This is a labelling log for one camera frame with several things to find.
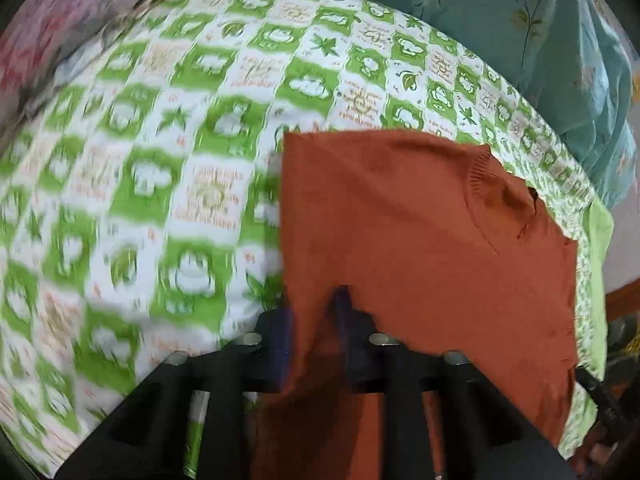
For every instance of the teal floral quilt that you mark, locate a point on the teal floral quilt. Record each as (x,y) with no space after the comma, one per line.
(500,15)

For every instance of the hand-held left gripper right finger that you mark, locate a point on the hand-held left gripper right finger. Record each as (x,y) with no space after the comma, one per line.
(346,312)

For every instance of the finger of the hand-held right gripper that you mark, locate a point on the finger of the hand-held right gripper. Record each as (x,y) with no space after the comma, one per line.
(602,400)

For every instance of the brown wooden furniture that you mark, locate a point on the brown wooden furniture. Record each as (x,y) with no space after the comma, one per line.
(625,300)

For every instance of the pink floral ruffled pillow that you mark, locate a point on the pink floral ruffled pillow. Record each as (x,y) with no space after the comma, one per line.
(55,25)

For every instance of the orange knit sweater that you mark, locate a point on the orange knit sweater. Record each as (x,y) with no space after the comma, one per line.
(415,240)

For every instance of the green checkered bed sheet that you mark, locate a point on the green checkered bed sheet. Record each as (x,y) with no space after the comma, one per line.
(150,185)

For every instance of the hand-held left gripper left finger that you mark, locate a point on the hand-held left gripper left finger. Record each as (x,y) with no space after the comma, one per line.
(278,347)

